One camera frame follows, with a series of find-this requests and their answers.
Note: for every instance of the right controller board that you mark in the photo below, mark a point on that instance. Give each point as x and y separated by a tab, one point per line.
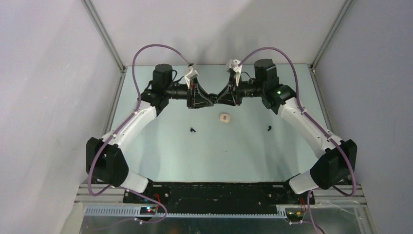
294	217

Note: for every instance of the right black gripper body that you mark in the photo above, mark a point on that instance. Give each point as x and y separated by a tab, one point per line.
237	91

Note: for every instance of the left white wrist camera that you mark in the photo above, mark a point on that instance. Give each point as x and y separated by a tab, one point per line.
191	73

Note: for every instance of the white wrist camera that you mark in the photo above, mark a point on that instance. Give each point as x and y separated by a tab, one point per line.
235	66
191	73

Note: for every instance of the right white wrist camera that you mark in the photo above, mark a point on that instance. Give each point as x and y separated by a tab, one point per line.
235	66

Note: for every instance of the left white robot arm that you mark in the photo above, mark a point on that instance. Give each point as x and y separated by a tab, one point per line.
105	156

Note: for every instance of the right aluminium frame post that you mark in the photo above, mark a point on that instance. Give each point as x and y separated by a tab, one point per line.
331	32

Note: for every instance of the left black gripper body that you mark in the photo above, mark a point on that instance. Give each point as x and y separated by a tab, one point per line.
190	94

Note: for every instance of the left controller board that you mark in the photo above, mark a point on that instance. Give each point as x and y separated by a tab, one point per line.
148	210

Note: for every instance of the beige earbud charging case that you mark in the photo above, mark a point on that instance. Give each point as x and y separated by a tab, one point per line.
225	117

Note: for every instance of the controller board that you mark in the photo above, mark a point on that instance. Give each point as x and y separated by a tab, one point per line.
294	217
148	210

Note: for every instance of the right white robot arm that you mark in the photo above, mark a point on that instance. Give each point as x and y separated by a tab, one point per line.
336	157

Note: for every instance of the black earbud charging case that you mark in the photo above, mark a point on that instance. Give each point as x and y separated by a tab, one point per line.
213	98

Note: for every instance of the left aluminium frame post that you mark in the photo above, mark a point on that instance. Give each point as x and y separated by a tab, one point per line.
100	27

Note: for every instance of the aluminium frame post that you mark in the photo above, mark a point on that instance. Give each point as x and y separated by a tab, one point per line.
100	27
331	32

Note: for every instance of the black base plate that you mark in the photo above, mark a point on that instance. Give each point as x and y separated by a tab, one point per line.
218	197

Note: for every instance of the grey slotted cable duct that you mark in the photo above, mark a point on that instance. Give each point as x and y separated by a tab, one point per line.
134	212

